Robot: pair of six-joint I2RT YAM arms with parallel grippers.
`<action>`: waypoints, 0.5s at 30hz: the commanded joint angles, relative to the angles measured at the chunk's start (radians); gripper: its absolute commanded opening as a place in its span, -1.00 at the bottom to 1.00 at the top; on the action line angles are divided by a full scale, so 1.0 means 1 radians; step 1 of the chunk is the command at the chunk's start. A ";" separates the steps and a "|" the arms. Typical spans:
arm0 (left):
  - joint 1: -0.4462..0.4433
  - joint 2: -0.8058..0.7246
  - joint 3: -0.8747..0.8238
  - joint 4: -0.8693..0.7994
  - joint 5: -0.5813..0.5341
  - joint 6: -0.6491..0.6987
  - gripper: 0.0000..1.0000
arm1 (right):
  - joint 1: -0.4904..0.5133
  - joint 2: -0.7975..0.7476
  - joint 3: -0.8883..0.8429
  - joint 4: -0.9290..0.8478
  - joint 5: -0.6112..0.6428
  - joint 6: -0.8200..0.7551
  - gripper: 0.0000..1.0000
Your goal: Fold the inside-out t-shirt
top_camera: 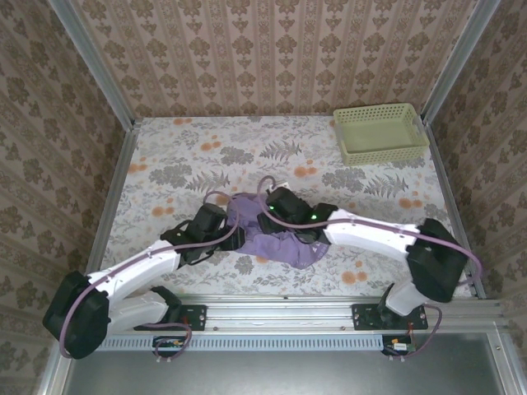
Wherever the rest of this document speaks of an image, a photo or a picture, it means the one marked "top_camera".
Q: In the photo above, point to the aluminium table side rail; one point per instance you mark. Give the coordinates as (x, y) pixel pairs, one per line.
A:
(98, 255)
(446, 185)

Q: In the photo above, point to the pale green plastic basket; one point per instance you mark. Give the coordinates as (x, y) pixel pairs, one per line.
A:
(379, 136)

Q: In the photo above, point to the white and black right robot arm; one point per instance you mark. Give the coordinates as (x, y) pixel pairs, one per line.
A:
(362, 234)

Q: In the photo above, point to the purple t-shirt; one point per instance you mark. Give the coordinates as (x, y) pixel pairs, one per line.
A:
(284, 251)

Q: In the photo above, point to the aluminium frame post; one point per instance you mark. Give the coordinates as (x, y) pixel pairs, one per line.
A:
(96, 66)
(458, 61)

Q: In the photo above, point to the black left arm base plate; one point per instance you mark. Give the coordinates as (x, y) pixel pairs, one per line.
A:
(193, 317)

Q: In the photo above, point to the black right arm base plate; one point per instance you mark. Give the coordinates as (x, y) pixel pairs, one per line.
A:
(364, 317)

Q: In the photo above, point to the aluminium mounting rail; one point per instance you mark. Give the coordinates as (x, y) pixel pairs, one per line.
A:
(280, 312)

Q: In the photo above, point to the small black controller board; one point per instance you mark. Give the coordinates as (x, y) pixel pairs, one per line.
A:
(397, 347)
(169, 343)

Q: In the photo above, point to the grey metal panel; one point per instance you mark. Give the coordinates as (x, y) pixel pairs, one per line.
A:
(267, 374)

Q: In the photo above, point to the floral tablecloth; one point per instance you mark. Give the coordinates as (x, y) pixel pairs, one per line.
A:
(267, 140)

